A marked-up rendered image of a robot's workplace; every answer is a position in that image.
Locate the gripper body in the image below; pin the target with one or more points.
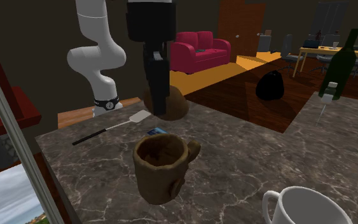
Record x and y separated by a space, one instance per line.
150 21

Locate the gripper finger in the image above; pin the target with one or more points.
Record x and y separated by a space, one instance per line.
158 86

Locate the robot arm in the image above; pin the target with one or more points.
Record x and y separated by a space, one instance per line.
99 59

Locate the brown round lump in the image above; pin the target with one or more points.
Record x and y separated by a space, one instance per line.
178 105

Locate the blue card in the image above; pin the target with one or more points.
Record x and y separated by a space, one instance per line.
157 131

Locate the red sofa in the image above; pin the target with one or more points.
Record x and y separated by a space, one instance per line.
203 57

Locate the brown wooden door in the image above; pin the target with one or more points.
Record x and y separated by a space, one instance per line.
240 28

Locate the brown clay mug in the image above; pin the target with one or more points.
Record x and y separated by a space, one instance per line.
157 180

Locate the black bean bag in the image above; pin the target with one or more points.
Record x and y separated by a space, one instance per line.
270 86

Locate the grey small cabinet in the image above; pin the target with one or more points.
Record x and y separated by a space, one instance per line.
264 43

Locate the red shelf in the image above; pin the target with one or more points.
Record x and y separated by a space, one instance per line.
8 111

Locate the yellow desk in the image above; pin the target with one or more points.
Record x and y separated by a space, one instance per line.
321 50

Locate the small clear bottle with rod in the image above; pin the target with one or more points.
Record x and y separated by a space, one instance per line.
329 93

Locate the grey tall window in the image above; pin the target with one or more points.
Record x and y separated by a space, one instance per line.
329 17

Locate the dark green wine bottle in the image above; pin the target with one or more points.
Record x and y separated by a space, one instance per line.
341 66

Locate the white mug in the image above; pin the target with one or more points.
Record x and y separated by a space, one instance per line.
302 211

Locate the window with grey frame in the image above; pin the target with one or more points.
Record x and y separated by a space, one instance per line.
8 198

